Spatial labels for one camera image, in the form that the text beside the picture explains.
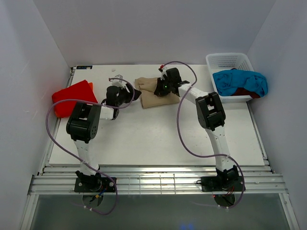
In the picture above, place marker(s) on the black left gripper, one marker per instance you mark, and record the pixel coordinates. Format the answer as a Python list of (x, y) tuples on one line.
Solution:
[(129, 91)]

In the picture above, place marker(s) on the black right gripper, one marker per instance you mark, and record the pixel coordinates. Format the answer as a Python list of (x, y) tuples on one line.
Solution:
[(160, 86)]

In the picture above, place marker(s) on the beige t shirt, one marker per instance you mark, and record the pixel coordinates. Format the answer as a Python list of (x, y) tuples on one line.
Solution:
[(148, 99)]

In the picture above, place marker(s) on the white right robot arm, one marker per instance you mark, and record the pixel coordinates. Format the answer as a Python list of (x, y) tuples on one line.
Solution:
[(211, 116)]

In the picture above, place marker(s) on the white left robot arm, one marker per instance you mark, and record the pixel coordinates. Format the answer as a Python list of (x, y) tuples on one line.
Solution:
[(82, 127)]

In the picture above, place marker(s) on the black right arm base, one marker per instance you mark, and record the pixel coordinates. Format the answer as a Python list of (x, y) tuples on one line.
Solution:
[(215, 184)]

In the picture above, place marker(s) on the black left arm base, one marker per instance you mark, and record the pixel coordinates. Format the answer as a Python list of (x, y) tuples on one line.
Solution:
[(95, 185)]

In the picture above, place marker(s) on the white plastic basket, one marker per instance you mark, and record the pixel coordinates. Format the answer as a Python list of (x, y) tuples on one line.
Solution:
[(225, 61)]

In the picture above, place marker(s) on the folded red t shirt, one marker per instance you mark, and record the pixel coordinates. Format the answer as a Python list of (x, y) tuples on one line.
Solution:
[(72, 98)]

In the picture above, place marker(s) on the blue t shirt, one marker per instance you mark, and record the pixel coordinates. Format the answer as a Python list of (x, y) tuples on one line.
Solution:
[(227, 81)]

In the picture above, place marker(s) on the blue label sticker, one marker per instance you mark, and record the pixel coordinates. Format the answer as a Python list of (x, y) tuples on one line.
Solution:
[(84, 67)]

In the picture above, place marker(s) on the dark red t shirt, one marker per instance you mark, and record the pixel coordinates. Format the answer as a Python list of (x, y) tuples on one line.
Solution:
[(244, 92)]

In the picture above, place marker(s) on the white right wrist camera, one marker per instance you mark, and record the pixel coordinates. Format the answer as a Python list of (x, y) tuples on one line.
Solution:
[(162, 70)]

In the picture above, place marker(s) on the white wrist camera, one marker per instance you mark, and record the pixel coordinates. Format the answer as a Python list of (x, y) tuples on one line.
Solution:
[(162, 70), (117, 81)]

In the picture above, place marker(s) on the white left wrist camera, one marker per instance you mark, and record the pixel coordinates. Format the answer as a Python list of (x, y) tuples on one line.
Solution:
[(117, 81)]

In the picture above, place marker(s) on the aluminium table frame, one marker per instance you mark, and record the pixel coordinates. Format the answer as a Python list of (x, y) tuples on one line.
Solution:
[(142, 150)]

